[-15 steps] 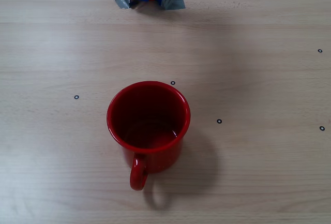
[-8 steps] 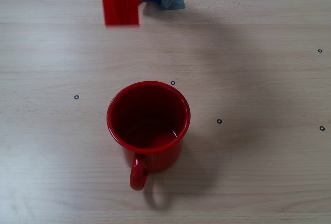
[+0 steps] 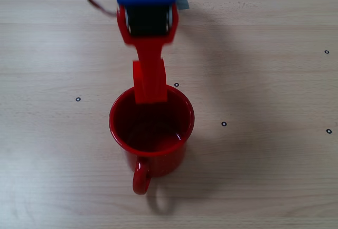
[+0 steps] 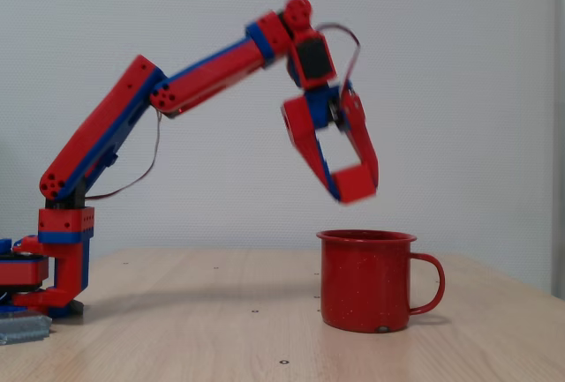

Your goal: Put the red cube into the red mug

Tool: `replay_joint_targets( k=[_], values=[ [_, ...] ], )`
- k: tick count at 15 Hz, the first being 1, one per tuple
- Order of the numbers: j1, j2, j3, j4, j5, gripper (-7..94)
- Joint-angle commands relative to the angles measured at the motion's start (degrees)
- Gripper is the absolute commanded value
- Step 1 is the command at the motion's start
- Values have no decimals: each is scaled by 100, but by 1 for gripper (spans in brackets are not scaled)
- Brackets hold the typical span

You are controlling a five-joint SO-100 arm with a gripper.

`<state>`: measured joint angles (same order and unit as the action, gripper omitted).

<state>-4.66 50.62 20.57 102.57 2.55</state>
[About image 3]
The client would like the red enamel mug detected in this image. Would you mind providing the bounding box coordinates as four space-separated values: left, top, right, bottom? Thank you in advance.
108 85 195 196

